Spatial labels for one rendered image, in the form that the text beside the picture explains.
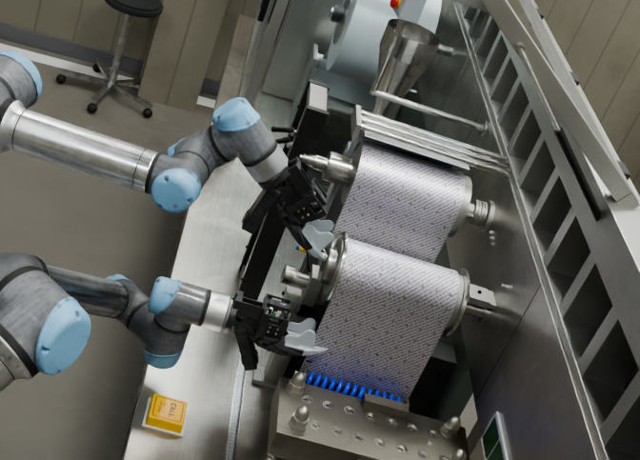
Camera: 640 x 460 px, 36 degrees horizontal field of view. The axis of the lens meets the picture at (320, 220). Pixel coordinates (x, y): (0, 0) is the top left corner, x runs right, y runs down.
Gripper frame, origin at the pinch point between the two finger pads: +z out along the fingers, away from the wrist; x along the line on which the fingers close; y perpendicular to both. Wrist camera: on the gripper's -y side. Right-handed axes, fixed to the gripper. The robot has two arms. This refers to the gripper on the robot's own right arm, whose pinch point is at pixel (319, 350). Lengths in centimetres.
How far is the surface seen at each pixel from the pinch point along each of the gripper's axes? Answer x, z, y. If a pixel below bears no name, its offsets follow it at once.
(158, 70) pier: 309, -60, -91
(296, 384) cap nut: -8.3, -3.4, -3.4
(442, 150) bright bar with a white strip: 30.1, 14.4, 36.4
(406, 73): 72, 9, 35
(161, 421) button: -13.5, -26.4, -16.9
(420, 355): -0.2, 19.6, 5.6
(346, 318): -0.2, 2.3, 9.3
